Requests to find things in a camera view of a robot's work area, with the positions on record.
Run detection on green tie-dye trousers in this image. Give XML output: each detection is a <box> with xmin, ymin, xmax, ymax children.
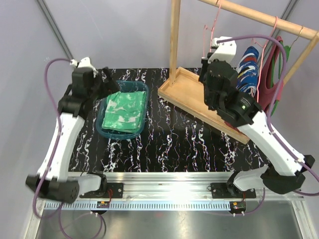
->
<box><xmin>102</xmin><ymin>91</ymin><xmax>147</xmax><ymax>133</ymax></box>

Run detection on pink wire hanger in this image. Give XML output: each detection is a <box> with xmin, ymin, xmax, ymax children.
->
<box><xmin>208</xmin><ymin>0</ymin><xmax>222</xmax><ymax>53</ymax></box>
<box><xmin>251</xmin><ymin>16</ymin><xmax>279</xmax><ymax>100</ymax></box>

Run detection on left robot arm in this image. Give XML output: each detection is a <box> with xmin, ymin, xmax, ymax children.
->
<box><xmin>25</xmin><ymin>67</ymin><xmax>120</xmax><ymax>204</ymax></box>

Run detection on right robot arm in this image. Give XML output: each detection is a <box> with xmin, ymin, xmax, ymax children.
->
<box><xmin>199</xmin><ymin>57</ymin><xmax>315</xmax><ymax>197</ymax></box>

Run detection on blue patterned trousers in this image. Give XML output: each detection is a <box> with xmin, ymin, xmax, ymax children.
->
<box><xmin>236</xmin><ymin>46</ymin><xmax>259</xmax><ymax>97</ymax></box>

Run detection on green hanger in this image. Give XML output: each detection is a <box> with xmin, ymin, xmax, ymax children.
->
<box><xmin>267</xmin><ymin>41</ymin><xmax>291</xmax><ymax>115</ymax></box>

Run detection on wooden clothes rack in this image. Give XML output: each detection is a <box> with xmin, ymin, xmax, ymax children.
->
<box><xmin>158</xmin><ymin>0</ymin><xmax>319</xmax><ymax>144</ymax></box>

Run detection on teal plastic basket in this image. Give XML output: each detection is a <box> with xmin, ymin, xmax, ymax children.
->
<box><xmin>96</xmin><ymin>81</ymin><xmax>149</xmax><ymax>140</ymax></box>

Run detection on maroon tank top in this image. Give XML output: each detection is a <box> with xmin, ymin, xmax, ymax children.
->
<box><xmin>224</xmin><ymin>36</ymin><xmax>285</xmax><ymax>130</ymax></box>

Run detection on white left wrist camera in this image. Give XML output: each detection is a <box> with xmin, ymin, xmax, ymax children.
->
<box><xmin>70</xmin><ymin>57</ymin><xmax>98</xmax><ymax>76</ymax></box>

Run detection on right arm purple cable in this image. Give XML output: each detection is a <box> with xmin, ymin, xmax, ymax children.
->
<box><xmin>216</xmin><ymin>35</ymin><xmax>319</xmax><ymax>197</ymax></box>

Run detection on aluminium mounting rail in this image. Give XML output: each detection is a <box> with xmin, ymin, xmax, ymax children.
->
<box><xmin>32</xmin><ymin>171</ymin><xmax>306</xmax><ymax>212</ymax></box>

